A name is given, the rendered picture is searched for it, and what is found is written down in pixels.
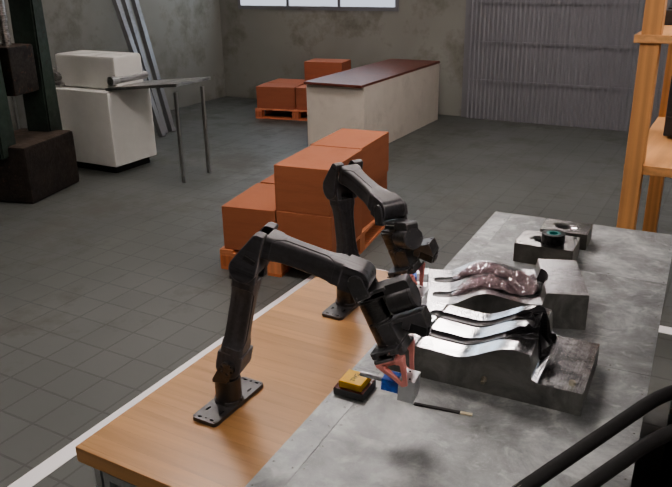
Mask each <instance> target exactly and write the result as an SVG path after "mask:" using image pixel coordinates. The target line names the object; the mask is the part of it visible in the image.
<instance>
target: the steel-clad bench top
mask: <svg viewBox="0 0 672 487"><path fill-rule="evenodd" d="M546 219H547V218H542V217H534V216H527V215H519V214H512V213H504V212H497V211H496V212H495V213H494V214H493V215H492V216H491V217H490V218H489V219H488V221H487V222H486V223H485V224H484V225H483V226H482V227H481V228H480V229H479V230H478V232H477V233H476V234H475V235H474V236H473V237H472V238H471V239H470V240H469V241H468V243H467V244H466V245H465V246H464V247H463V248H462V249H461V250H460V251H459V252H458V253H457V255H456V256H455V257H454V258H453V259H452V260H451V261H450V262H449V263H448V264H447V266H446V267H445V268H444V269H443V270H452V269H456V268H459V267H461V266H464V265H466V264H468V263H471V262H473V261H477V260H490V261H495V262H498V263H502V264H505V265H508V266H511V267H515V268H521V269H535V266H536V265H535V264H528V263H522V262H516V261H513V254H514V243H515V241H516V240H517V239H518V237H519V236H520V235H521V233H522V232H523V231H524V230H532V231H539V232H540V228H541V226H542V225H543V224H544V222H545V221H546ZM671 259H672V235H670V234H663V233H655V232H647V231H640V230H632V229H625V228H617V227H610V226H602V225H595V224H593V227H592V236H591V240H590V242H589V244H588V246H587V248H586V250H580V249H579V255H578V257H577V259H576V261H577V264H578V266H579V269H580V272H581V274H582V277H583V280H584V283H585V285H586V288H587V291H588V293H589V303H588V311H587V320H586V328H585V330H576V329H560V328H553V332H554V333H556V334H557V335H559V336H563V337H568V338H573V339H578V340H583V341H588V342H593V343H598V344H600V346H599V354H598V362H597V366H596V369H595V372H594V376H593V379H592V382H591V385H590V388H589V391H588V394H587V398H586V401H585V404H584V407H583V410H582V413H581V416H578V415H573V414H569V413H565V412H561V411H557V410H553V409H549V408H545V407H541V406H537V405H532V404H528V403H524V402H520V401H516V400H512V399H508V398H504V397H500V396H496V395H491V394H487V393H483V392H479V391H475V390H471V389H467V388H463V387H459V386H455V385H450V384H446V383H442V382H438V381H434V380H430V379H426V378H422V377H420V385H419V393H418V395H417V396H416V398H415V400H414V402H417V403H422V404H428V405H433V406H438V407H443V408H448V409H453V410H459V411H464V412H469V413H472V414H473V415H472V416H467V415H461V414H457V413H451V412H446V411H441V410H436V409H431V408H426V407H421V406H415V405H414V402H413V404H411V403H407V402H403V401H399V400H397V393H393V392H389V391H385V390H381V381H378V380H376V386H375V387H374V389H373V390H372V391H371V392H370V394H369V395H368V396H367V397H366V398H365V400H364V401H363V402H361V401H357V400H354V399H350V398H346V397H342V396H339V395H335V394H334V392H333V391H332V392H331V393H330V394H329V395H328V396H327V397H326V398H325V399H324V401H323V402H322V403H321V404H320V405H319V406H318V407H317V408H316V409H315V410H314V411H313V413H312V414H311V415H310V416H309V417H308V418H307V419H306V420H305V421H304V422H303V424H302V425H301V426H300V427H299V428H298V429H297V430H296V431H295V432H294V433H293V435H292V436H291V437H290V438H289V439H288V440H287V441H286V442H285V443H284V444H283V445H282V447H281V448H280V449H279V450H278V451H277V452H276V453H275V454H274V455H273V456H272V458H271V459H270V460H269V461H268V462H267V463H266V464H265V465H264V466H263V467H262V469H261V470H260V471H259V472H258V473H257V474H256V475H255V476H254V477H253V478H252V479H251V481H250V482H249V483H248V484H247V485H246V486H245V487H512V486H513V485H515V484H516V483H518V482H519V481H521V480H522V479H524V478H525V477H527V476H528V475H530V474H531V473H533V472H534V471H535V470H537V469H538V468H540V467H541V466H543V465H544V464H546V463H547V462H549V461H550V460H552V459H553V458H555V457H556V456H558V455H559V454H561V453H562V452H564V451H565V450H567V449H568V448H569V447H571V446H572V445H574V444H575V443H577V442H578V441H580V440H581V439H583V438H584V437H586V436H587V435H589V434H590V433H592V432H593V431H595V430H596V429H598V428H599V427H601V426H602V425H604V424H605V423H606V422H608V421H609V420H611V419H612V418H614V417H615V416H617V415H618V414H620V413H621V412H623V411H624V410H626V409H627V408H629V407H630V406H632V405H633V404H635V403H636V402H638V401H639V400H641V399H642V398H644V397H645V396H647V393H648V387H649V382H650V376H651V371H652V365H653V359H654V354H655V348H656V343H657V337H658V331H659V326H660V320H661V315H662V309H663V303H664V298H665V292H666V287H667V281H668V275H669V270H670V264H671ZM642 421H643V416H642V417H641V418H640V419H638V420H637V421H635V422H634V423H632V424H631V425H629V426H628V427H626V428H625V429H624V430H622V431H621V432H619V433H618V434H616V435H615V436H613V437H612V438H611V439H609V440H608V441H606V442H605V443H603V444H602V445H600V446H599V447H597V448H596V449H595V450H593V451H592V452H590V453H589V454H587V455H586V456H584V457H583V458H582V459H580V460H579V461H577V462H576V463H574V464H573V465H571V466H570V467H568V468H567V469H566V470H564V471H563V472H561V473H560V474H558V475H557V476H555V477H554V478H552V479H551V480H550V481H548V482H547V483H545V484H544V485H542V486H541V487H571V486H572V485H574V484H575V483H577V482H578V481H580V480H581V479H582V478H584V477H585V476H587V475H588V474H590V473H591V472H593V471H594V470H595V469H597V468H598V467H600V466H601V465H603V464H604V463H606V462H607V461H609V460H610V459H611V458H613V457H614V456H616V455H617V454H619V453H620V452H622V451H623V450H624V449H626V448H627V447H629V446H630V445H632V444H633V443H635V442H636V441H638V440H639V438H640V432H641V426H642Z"/></svg>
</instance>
